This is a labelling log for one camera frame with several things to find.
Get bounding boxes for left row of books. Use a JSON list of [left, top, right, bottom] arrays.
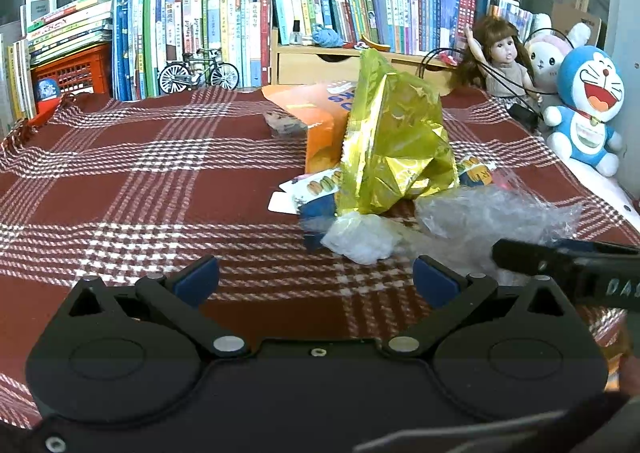
[[112, 0, 272, 101]]

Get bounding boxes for blue Doraemon plush toy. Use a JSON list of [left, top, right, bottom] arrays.
[[542, 46, 625, 178]]

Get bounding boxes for yellow foil snack bag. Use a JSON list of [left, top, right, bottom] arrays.
[[336, 49, 459, 216]]

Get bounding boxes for nail polish bottle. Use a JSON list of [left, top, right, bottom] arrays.
[[290, 19, 303, 45]]

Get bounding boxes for white pink bunny plush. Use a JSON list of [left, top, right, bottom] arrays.
[[525, 13, 591, 94]]

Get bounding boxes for blue yarn ball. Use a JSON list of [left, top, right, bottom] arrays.
[[311, 24, 345, 48]]

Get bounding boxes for brown haired doll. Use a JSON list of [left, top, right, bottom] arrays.
[[451, 16, 541, 106]]

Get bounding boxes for stack of horizontal books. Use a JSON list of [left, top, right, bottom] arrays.
[[26, 0, 114, 68]]

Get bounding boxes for black cable loop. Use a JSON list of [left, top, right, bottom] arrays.
[[416, 26, 576, 130]]

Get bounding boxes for white crumpled plastic wrapper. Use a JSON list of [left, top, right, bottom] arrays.
[[321, 212, 401, 265]]

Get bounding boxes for right row of books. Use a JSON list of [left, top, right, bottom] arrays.
[[368, 0, 489, 56]]

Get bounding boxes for clear crumpled plastic bag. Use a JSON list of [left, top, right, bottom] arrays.
[[402, 184, 582, 286]]

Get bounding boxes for blue macaron snack box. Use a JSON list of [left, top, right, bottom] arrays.
[[268, 167, 342, 253]]

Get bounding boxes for wooden drawer organizer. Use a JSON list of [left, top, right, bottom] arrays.
[[270, 28, 451, 96]]

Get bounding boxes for orange snack box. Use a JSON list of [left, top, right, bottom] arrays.
[[262, 80, 356, 174]]

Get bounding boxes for red plastic crate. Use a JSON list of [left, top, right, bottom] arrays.
[[32, 43, 112, 95]]

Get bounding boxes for miniature bicycle model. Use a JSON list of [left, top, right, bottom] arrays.
[[157, 48, 240, 95]]

